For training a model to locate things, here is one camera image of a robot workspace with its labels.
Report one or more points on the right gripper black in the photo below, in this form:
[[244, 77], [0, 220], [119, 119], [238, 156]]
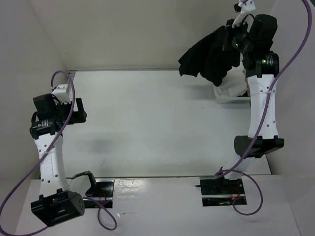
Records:
[[231, 30]]

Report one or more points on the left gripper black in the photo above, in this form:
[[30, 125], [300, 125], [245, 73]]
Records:
[[78, 116]]

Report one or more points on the black skirt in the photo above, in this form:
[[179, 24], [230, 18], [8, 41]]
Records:
[[209, 58]]

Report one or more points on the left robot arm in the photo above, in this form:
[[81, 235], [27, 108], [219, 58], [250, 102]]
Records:
[[56, 203]]

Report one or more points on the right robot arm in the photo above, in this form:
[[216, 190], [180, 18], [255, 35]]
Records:
[[262, 66]]

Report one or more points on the white skirt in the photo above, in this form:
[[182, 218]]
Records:
[[233, 84]]

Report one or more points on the white plastic basket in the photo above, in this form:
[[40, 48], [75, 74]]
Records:
[[243, 99]]

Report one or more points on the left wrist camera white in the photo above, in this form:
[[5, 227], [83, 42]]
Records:
[[62, 93]]

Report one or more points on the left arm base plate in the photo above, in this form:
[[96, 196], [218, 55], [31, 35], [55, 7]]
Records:
[[102, 192]]

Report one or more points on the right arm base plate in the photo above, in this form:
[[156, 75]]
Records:
[[217, 192]]

